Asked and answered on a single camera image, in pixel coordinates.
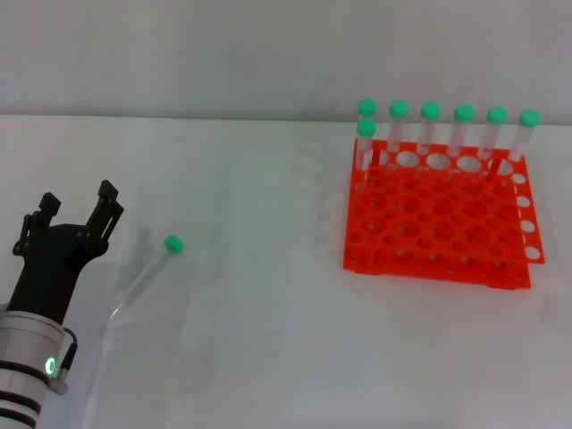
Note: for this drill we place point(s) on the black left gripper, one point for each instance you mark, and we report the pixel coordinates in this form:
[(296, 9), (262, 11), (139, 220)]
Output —
[(49, 268)]

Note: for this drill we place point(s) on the clear test tube green cap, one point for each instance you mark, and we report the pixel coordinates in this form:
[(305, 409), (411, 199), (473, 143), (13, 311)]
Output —
[(529, 118), (431, 111), (366, 128), (172, 243), (464, 112), (496, 115), (367, 106), (398, 108)]

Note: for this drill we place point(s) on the orange test tube rack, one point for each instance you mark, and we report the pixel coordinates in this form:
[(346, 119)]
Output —
[(424, 232)]

